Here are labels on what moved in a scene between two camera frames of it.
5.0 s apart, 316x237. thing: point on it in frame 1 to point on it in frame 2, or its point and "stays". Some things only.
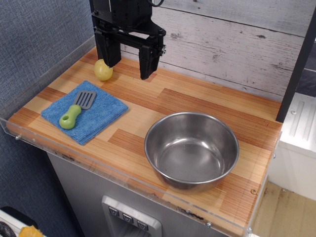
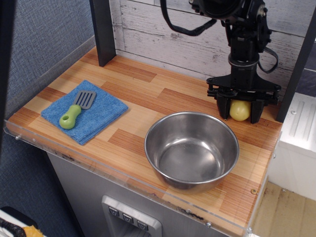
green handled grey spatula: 84,99 stays
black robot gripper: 109,17 to 243,83
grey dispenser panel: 122,220 stays
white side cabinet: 293,166 stays
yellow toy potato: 102,71 to 240,110
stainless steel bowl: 191,151 stays
